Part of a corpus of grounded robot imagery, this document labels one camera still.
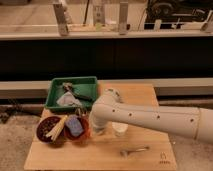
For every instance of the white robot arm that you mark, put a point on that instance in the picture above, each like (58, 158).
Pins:
(191, 122)

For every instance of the green plastic tray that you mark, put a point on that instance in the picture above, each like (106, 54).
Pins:
(84, 85)

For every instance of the dark utensil in tray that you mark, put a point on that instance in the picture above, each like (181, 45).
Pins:
(67, 86)

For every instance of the grey cloth in tray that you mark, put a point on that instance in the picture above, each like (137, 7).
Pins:
(68, 99)

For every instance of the white plastic cup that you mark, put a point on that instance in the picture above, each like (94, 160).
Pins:
(119, 128)

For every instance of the blue sponge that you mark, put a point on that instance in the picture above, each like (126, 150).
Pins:
(74, 126)

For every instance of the metal fork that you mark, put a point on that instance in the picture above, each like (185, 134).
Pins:
(126, 152)

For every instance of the pale corn cob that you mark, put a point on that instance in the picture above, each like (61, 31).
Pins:
(55, 126)

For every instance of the dark brown bowl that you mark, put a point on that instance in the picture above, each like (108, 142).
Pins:
(40, 132)

